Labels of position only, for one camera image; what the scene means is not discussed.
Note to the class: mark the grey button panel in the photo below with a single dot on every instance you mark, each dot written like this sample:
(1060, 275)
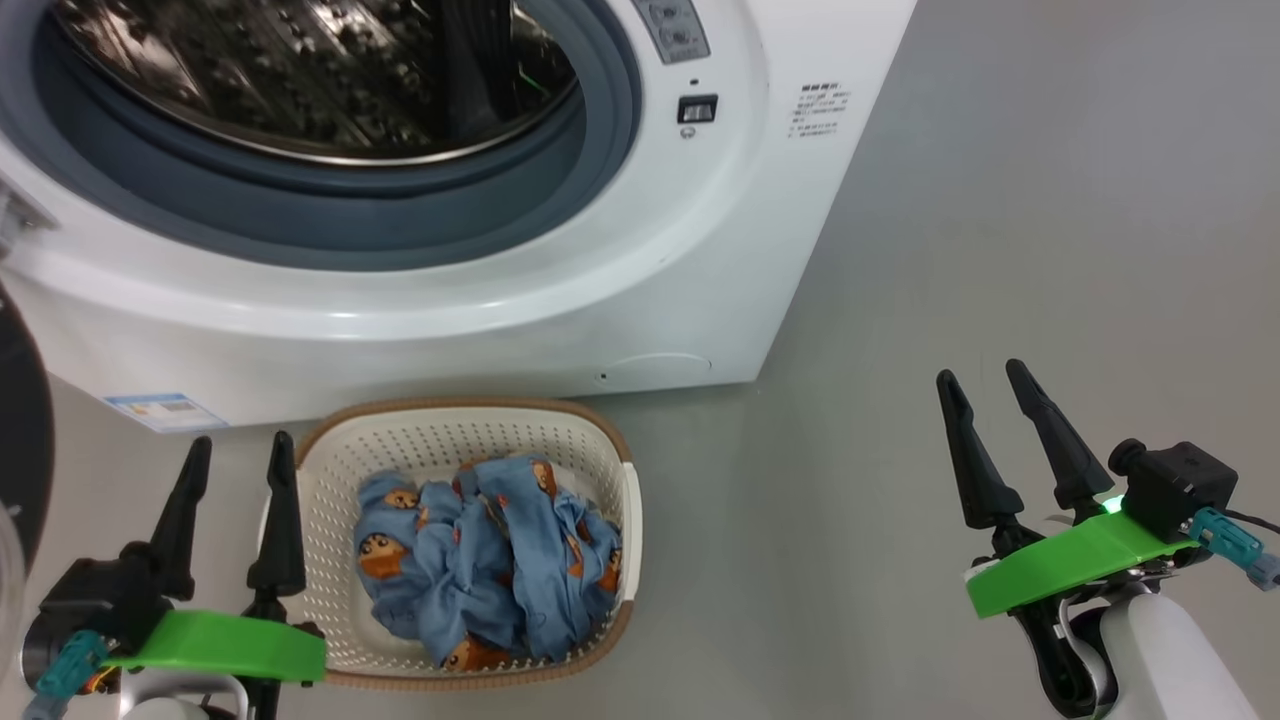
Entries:
(675, 30)

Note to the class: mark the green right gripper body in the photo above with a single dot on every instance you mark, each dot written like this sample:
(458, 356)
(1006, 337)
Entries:
(1070, 565)

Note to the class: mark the round washer filter cover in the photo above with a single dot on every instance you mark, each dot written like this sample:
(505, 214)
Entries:
(655, 368)

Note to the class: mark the blue energy label sticker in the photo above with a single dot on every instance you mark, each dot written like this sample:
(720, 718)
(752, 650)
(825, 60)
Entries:
(165, 412)

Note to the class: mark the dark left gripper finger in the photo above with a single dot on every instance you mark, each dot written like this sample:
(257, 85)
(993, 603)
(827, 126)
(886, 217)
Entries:
(278, 540)
(180, 540)

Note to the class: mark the steel washer drum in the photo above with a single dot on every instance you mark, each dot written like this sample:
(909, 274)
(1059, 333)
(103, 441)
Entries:
(300, 80)

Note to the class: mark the white front-load washing machine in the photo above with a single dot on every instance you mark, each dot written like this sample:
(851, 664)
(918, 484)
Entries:
(500, 330)

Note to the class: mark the blue cartoon print clothes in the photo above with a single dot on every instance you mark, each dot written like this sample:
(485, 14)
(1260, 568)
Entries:
(490, 560)

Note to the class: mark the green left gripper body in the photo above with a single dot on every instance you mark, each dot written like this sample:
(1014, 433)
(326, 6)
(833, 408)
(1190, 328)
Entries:
(230, 645)

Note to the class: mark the grey rubber door gasket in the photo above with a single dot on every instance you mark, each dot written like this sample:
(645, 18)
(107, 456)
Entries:
(400, 220)

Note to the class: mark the cream perforated laundry basket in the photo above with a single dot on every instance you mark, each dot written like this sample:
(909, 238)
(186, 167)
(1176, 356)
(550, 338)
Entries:
(420, 440)

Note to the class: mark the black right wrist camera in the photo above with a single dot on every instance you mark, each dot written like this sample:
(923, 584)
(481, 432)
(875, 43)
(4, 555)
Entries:
(1180, 485)

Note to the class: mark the black glass washer door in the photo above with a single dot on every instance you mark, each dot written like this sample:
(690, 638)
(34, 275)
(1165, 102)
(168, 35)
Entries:
(20, 430)

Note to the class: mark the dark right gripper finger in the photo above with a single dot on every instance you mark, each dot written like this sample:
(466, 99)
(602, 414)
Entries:
(1070, 460)
(980, 480)

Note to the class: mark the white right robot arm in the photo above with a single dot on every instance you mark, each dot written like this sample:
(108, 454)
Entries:
(1170, 660)

